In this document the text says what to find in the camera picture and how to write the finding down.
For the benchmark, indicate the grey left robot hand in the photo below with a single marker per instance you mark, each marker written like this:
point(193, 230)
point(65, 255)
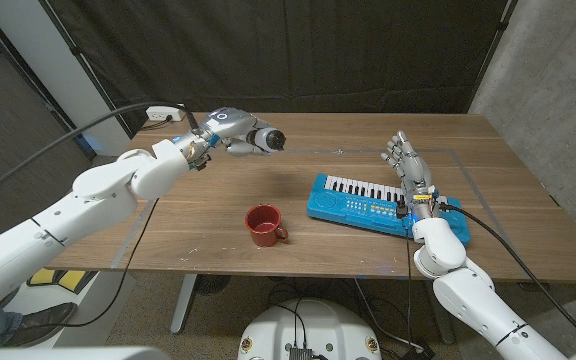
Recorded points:
point(228, 125)

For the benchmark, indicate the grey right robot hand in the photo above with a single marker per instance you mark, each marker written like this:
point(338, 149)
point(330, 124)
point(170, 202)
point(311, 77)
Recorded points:
point(415, 172)

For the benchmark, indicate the frosted oil cruet black label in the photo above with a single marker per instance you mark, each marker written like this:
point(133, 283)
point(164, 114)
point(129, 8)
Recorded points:
point(270, 139)

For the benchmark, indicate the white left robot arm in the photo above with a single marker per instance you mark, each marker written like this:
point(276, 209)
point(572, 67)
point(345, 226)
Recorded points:
point(83, 210)

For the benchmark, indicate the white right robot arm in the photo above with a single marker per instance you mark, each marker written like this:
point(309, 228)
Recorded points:
point(473, 300)

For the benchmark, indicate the blue toy piano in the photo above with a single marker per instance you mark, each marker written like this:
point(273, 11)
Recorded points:
point(358, 207)

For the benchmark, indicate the red enamel mug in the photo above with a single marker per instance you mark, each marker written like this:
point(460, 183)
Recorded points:
point(263, 227)

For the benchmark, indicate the white power strip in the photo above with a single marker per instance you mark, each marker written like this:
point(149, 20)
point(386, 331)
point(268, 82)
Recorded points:
point(160, 114)

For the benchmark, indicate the black backdrop curtain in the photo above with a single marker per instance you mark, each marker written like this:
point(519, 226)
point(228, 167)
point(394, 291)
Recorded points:
point(288, 55)

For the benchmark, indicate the black backdrop stand pole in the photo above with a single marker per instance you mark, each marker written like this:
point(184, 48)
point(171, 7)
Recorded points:
point(88, 70)
point(490, 57)

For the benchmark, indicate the white table leg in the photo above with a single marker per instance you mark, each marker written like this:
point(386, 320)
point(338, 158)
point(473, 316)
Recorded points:
point(440, 312)
point(184, 302)

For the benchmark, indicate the black round fan base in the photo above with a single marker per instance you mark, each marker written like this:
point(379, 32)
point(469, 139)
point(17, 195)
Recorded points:
point(213, 284)

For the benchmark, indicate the black power adapter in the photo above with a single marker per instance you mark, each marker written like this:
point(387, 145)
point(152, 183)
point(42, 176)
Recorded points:
point(418, 351)

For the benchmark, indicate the white robot torso base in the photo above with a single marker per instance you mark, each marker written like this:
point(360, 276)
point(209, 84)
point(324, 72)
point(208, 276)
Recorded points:
point(313, 325)

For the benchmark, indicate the dark leather shoe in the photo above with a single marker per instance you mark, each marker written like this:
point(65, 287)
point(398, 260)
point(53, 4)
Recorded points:
point(48, 320)

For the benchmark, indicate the white robot chest edge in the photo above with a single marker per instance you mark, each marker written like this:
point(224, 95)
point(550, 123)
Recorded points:
point(68, 354)

